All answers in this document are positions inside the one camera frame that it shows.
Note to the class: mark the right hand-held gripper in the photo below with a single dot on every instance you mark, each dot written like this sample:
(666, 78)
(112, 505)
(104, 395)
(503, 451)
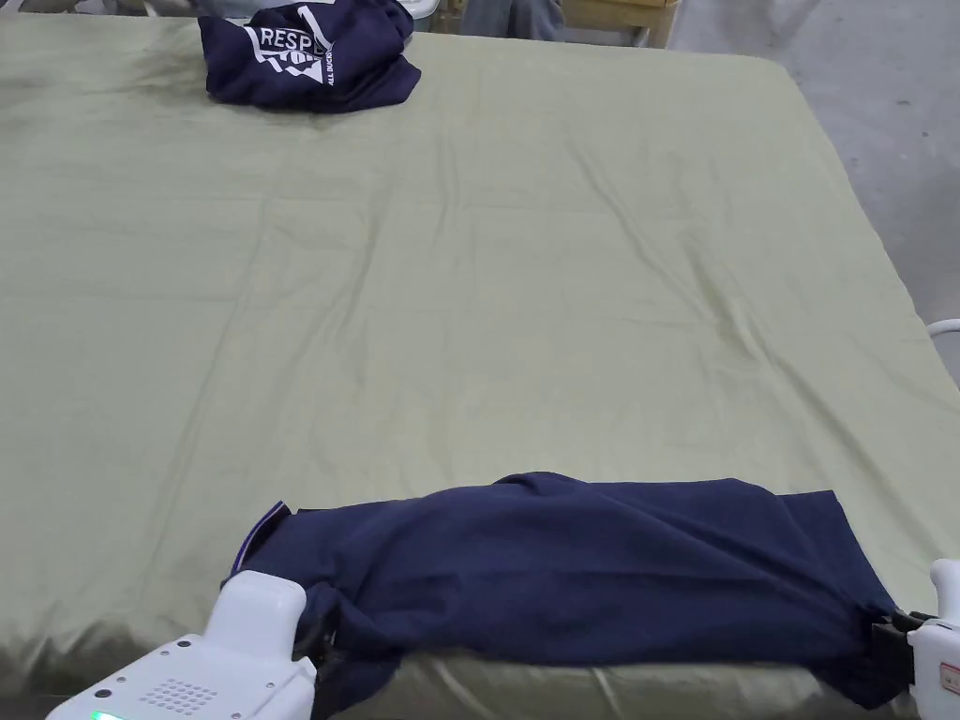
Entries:
(937, 660)

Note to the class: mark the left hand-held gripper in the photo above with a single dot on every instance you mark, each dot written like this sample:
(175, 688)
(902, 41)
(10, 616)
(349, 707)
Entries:
(217, 660)

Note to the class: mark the plain dark blue shirt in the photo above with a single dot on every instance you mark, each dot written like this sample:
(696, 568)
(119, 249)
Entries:
(600, 570)

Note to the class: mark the bed with pale green sheet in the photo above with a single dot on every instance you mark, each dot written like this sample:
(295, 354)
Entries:
(465, 285)

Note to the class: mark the dark blue shirt white print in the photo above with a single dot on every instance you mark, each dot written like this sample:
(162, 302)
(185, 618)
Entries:
(337, 71)

